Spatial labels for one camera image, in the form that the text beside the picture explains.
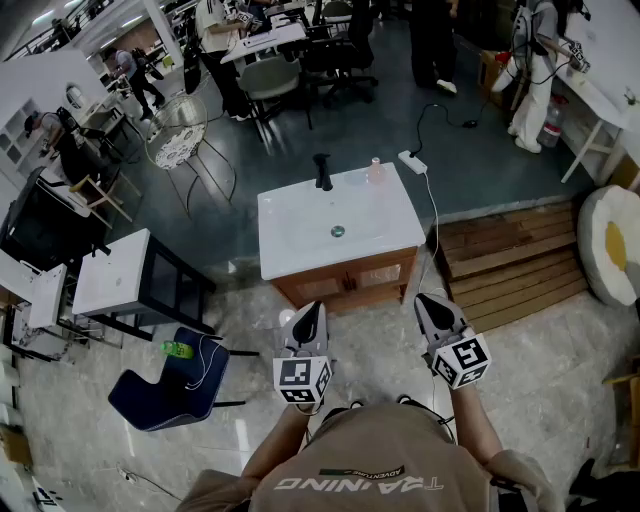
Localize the person's left forearm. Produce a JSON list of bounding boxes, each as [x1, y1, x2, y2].
[[239, 402, 314, 481]]

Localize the black faucet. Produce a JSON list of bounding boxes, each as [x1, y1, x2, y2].
[[312, 152, 335, 193]]

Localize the black cable with adapter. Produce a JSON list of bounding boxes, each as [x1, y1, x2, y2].
[[416, 103, 482, 156]]

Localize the wooden rack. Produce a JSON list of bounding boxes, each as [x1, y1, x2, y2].
[[602, 355, 640, 471]]

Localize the person's right forearm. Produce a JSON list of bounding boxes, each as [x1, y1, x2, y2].
[[446, 382, 504, 469]]

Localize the green plastic bottle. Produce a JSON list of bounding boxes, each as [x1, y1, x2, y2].
[[160, 339, 196, 361]]

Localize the wooden vanity cabinet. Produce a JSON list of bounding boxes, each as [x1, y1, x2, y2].
[[269, 245, 419, 315]]

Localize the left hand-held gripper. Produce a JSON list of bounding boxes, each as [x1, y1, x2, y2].
[[272, 301, 334, 406]]

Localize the white power cable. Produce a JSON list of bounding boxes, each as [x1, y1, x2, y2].
[[417, 172, 442, 301]]

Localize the light wooden chair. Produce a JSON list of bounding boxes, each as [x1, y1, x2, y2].
[[69, 169, 144, 227]]

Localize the black office chair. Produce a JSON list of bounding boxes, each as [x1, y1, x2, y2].
[[299, 0, 380, 109]]

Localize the white printed panel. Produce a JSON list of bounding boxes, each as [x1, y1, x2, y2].
[[31, 485, 65, 512]]

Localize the long white table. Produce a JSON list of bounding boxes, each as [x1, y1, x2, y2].
[[553, 0, 640, 184]]

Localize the white shelf unit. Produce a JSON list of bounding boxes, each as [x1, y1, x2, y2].
[[0, 97, 42, 172]]

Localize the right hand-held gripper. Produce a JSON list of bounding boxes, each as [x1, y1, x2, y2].
[[414, 293, 493, 391]]

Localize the clear water jug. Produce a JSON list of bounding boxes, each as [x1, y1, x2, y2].
[[536, 94, 570, 149]]

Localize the white power strip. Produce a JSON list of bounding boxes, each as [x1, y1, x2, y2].
[[397, 149, 430, 177]]

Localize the white desk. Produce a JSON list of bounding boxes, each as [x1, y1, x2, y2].
[[219, 21, 309, 66]]

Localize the flat cardboard piece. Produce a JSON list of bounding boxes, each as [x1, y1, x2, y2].
[[0, 424, 34, 467]]

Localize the white sink with black faucet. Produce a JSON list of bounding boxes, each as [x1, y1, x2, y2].
[[257, 161, 427, 281]]

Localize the dark blue chair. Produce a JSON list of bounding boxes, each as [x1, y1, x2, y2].
[[107, 327, 261, 434]]

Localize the person's beige t-shirt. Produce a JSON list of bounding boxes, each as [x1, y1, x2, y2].
[[174, 403, 566, 512]]

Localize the black box cabinet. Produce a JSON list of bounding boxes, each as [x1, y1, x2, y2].
[[0, 166, 109, 274]]

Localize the grey shell chair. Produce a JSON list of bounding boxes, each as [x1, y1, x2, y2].
[[236, 56, 315, 145]]

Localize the thin white cable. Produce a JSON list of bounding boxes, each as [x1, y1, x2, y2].
[[184, 333, 224, 392]]

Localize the brown cardboard box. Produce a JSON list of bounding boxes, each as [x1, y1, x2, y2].
[[476, 48, 517, 109]]

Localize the white-topped black cabinet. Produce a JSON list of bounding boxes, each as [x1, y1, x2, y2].
[[72, 228, 218, 342]]

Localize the wooden slat platform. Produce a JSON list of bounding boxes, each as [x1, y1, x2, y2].
[[429, 199, 592, 334]]

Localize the egg-shaped cushion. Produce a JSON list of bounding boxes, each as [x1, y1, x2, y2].
[[576, 184, 640, 308]]

